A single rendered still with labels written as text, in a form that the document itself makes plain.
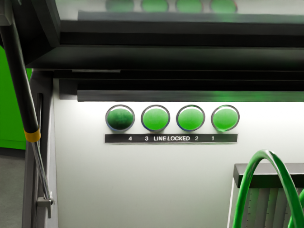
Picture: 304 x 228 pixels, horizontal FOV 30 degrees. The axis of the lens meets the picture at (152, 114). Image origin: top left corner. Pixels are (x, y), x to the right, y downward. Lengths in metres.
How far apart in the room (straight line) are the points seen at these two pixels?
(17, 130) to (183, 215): 2.55
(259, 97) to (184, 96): 0.12
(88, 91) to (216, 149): 0.26
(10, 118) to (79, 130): 2.56
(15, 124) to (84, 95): 2.63
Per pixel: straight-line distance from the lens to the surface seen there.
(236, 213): 0.98
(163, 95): 0.92
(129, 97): 0.91
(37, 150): 0.76
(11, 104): 3.48
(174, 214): 1.07
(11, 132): 3.56
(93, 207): 1.05
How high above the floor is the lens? 1.79
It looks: 25 degrees down
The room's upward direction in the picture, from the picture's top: 2 degrees clockwise
